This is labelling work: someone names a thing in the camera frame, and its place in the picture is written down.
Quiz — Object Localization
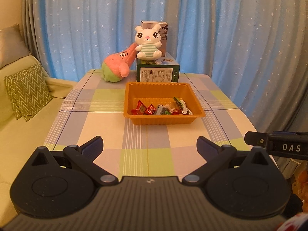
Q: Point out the pink star plush toy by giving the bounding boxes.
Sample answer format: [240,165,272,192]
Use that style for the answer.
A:
[100,43,137,83]

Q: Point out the tall grey cardboard box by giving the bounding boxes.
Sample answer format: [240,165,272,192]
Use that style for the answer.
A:
[141,21,169,58]

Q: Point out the red white printed clothing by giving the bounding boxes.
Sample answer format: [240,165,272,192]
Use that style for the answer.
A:
[285,213,308,231]

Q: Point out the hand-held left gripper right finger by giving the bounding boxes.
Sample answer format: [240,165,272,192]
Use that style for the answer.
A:
[182,136,277,186]

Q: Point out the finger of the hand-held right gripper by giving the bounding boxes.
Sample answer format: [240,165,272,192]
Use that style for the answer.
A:
[244,131,273,147]
[273,131,308,136]

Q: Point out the cream sofa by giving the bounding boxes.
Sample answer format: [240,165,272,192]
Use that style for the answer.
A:
[0,24,79,222]

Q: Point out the white rabbit plush toy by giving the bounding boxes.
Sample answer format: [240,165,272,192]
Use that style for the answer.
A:
[134,24,162,60]

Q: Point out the blue star-print curtain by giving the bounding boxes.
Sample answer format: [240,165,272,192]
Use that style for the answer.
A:
[22,0,308,135]

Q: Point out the green zigzag cushion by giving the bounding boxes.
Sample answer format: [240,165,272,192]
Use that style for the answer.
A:
[10,96,23,121]
[3,63,54,122]

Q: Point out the checked pastel tablecloth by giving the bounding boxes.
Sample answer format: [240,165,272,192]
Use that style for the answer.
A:
[43,69,258,181]

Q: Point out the red snack packet green edge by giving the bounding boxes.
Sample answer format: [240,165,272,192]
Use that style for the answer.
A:
[131,100,148,115]

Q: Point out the green cardboard box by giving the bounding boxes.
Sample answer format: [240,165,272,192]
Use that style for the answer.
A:
[136,52,180,83]

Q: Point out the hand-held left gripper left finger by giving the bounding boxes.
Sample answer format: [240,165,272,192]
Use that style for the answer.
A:
[26,136,118,186]

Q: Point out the orange plastic tray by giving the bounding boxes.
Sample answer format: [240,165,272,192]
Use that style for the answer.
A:
[123,82,205,126]

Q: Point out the green and silver snack pouch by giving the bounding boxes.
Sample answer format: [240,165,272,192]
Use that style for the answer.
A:
[174,97,192,115]

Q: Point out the grey lace-trimmed cloth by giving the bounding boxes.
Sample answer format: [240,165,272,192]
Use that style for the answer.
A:
[274,155,301,181]

